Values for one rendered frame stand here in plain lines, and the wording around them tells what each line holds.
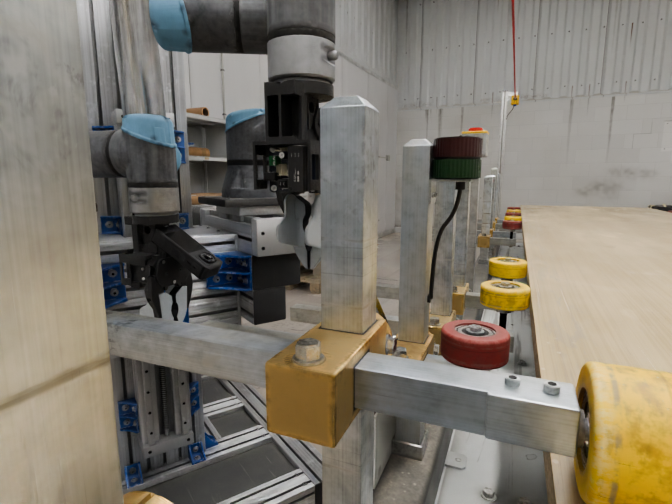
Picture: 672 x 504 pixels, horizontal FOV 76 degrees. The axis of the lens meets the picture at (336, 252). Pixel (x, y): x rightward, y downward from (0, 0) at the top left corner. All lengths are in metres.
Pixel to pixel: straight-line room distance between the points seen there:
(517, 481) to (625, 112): 7.98
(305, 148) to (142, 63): 0.50
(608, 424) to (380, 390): 0.13
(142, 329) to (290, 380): 0.17
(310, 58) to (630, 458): 0.42
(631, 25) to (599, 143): 1.80
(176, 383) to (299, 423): 1.06
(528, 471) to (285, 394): 0.60
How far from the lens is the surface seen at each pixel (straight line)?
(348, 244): 0.32
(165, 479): 1.51
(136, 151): 0.72
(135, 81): 0.90
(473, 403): 0.29
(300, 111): 0.47
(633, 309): 0.76
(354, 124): 0.32
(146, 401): 1.32
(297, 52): 0.49
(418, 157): 0.56
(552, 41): 8.75
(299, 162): 0.46
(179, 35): 0.62
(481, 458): 0.84
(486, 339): 0.53
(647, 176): 8.55
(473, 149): 0.54
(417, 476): 0.65
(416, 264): 0.57
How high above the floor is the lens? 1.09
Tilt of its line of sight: 10 degrees down
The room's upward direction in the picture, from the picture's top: straight up
